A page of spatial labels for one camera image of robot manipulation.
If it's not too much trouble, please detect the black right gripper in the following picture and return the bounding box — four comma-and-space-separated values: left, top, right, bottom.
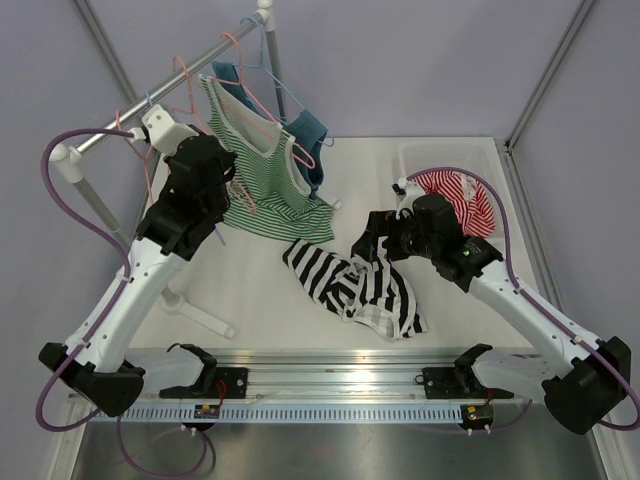
352, 210, 439, 262

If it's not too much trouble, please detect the pink hanger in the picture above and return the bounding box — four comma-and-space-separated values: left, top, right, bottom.
217, 32, 317, 169
172, 55, 257, 215
115, 110, 153, 205

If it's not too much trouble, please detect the black white striped tank top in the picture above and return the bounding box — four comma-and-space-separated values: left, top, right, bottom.
282, 239, 428, 341

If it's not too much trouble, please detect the red white striped tank top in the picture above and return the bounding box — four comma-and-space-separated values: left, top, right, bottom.
414, 170, 496, 238

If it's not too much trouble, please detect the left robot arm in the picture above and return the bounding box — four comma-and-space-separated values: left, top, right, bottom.
39, 128, 236, 417

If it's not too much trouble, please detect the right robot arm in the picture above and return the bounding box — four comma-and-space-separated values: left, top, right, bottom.
351, 194, 638, 435

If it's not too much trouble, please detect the green white striped tank top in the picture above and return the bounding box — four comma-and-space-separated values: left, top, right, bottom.
199, 75, 334, 243

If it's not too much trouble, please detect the pink hanger under teal top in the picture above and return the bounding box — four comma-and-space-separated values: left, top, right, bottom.
217, 32, 317, 169

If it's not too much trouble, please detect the teal tank top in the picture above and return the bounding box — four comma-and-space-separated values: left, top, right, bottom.
212, 61, 328, 200

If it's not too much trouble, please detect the silver clothes rack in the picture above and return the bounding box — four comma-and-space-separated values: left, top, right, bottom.
44, 0, 341, 339

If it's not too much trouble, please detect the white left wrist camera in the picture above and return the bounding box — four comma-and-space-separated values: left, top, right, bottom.
129, 104, 199, 156

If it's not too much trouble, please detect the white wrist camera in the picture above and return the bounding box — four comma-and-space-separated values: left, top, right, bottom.
392, 177, 425, 220
129, 104, 199, 156

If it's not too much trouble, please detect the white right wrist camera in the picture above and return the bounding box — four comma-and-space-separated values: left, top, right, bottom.
392, 177, 425, 220

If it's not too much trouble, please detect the blue wire hanger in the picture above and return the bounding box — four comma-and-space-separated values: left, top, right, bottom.
240, 15, 309, 125

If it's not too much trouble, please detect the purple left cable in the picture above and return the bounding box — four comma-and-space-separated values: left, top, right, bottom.
35, 128, 216, 474

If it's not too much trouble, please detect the purple cable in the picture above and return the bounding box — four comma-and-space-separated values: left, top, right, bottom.
35, 128, 216, 474
404, 167, 640, 432

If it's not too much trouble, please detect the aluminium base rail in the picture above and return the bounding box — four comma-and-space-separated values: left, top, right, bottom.
69, 349, 561, 401

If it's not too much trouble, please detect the perforated cable duct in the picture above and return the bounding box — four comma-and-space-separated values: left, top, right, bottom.
119, 405, 464, 424

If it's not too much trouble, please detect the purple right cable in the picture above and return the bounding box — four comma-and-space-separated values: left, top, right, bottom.
404, 167, 640, 432

